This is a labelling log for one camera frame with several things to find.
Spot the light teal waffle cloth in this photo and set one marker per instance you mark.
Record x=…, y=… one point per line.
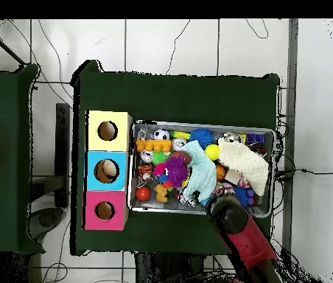
x=203, y=177

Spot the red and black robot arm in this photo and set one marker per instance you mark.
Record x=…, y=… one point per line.
x=249, y=244

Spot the wooden box with three holes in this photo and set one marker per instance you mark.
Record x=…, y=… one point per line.
x=107, y=146

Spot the purple spiky rubber ball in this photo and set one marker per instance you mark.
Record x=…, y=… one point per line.
x=176, y=171

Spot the brown toy football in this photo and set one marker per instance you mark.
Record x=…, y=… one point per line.
x=184, y=157

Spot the orange toy building block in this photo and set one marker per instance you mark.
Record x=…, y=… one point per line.
x=151, y=146

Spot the black and white soccer ball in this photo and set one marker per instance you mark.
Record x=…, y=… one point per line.
x=161, y=135

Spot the blue spiky rubber ball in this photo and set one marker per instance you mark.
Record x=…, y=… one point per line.
x=202, y=137
x=241, y=196

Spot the red smooth ball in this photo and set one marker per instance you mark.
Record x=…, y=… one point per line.
x=143, y=194

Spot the yellow smooth ball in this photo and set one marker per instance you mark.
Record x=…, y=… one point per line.
x=212, y=152

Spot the cream waffle cloth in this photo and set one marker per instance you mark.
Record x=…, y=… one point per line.
x=243, y=162

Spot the grey stand base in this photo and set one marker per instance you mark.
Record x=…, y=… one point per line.
x=47, y=219

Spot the dark green side table cloth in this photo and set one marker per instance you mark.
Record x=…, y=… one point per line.
x=4, y=103

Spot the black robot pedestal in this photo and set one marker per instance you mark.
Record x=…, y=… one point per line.
x=160, y=271

